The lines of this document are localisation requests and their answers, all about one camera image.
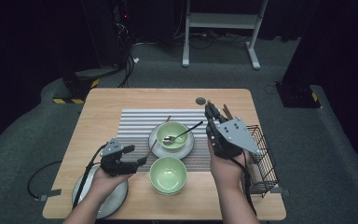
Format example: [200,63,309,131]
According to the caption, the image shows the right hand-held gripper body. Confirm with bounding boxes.
[205,117,261,161]

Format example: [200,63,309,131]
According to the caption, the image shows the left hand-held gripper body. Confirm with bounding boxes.
[99,137,138,178]

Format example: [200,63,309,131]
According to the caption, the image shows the white ribbed plate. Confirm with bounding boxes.
[71,164,130,220]
[147,122,196,161]

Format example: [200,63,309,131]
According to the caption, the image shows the green bowl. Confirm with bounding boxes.
[155,121,189,150]
[148,155,188,192]
[152,185,186,197]

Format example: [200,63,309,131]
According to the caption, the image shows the black wire cutlery basket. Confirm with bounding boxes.
[244,124,279,200]

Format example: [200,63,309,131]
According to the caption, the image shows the person's left hand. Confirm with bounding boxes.
[88,168,135,207]

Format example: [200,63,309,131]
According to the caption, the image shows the person's right hand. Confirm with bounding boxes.
[207,139,250,191]

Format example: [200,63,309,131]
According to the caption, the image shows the grey striped placemat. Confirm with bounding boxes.
[111,108,231,173]

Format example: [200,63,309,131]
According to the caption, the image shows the grey tape piece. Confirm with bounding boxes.
[38,189,62,202]

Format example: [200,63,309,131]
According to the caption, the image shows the black stand base yellow mark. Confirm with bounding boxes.
[274,81,322,109]

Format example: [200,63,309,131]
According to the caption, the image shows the yellow black hazard tape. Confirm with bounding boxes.
[52,97,85,105]

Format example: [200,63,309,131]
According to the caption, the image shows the black yellow striped stand base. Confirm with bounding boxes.
[62,70,101,101]

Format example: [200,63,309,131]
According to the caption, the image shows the white metal desk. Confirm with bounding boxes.
[182,0,270,71]

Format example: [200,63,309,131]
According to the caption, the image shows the black equipment cabinet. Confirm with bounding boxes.
[79,0,132,68]

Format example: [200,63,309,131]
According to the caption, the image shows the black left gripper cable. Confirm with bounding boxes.
[27,143,110,210]

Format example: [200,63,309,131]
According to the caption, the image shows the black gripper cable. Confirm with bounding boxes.
[27,143,110,210]
[240,149,259,217]

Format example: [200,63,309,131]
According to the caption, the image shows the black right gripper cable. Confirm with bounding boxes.
[240,149,259,217]

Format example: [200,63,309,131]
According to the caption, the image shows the black floor cables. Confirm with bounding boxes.
[173,31,250,50]

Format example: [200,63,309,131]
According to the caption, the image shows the black hanging cable bundle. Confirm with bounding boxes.
[115,22,138,89]

